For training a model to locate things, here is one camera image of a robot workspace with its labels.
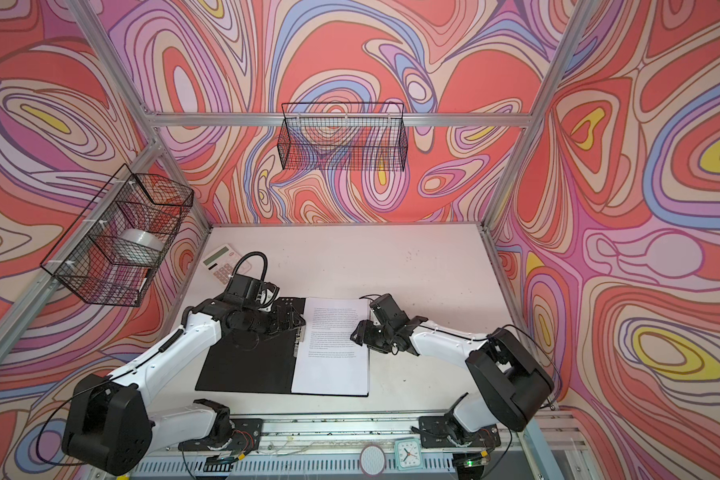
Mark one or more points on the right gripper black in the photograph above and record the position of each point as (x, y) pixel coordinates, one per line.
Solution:
(363, 330)

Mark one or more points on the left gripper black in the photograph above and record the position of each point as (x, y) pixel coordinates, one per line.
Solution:
(277, 326)

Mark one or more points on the red folder black inside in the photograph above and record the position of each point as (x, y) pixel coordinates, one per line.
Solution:
(245, 366)

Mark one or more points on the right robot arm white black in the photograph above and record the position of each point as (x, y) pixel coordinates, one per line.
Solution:
(511, 384)

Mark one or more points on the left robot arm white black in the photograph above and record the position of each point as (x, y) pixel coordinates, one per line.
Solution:
(108, 425)

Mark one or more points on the metal folder clip mechanism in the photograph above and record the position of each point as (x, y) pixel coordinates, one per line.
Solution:
(300, 337)

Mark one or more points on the pink desk calculator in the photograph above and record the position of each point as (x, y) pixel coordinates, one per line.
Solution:
(220, 262)

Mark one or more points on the round pink white disc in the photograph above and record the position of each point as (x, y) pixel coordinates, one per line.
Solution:
(372, 461)

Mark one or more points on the small teal alarm clock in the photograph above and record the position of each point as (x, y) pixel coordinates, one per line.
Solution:
(408, 454)

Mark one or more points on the white tape roll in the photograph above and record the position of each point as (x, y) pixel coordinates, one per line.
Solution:
(142, 238)

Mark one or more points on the light blue bar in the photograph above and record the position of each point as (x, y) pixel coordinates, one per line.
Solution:
(538, 454)

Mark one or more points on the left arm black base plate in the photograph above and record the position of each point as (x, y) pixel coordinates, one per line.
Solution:
(238, 435)

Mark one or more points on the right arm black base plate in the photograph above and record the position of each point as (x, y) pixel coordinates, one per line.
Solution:
(445, 432)

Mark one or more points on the black wire basket left wall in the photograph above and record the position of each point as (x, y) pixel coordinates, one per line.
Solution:
(101, 269)

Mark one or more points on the black wire basket wall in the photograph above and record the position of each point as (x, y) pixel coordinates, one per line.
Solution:
(343, 136)
(101, 269)

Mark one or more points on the black wire basket back wall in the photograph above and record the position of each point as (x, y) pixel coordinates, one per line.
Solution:
(343, 136)

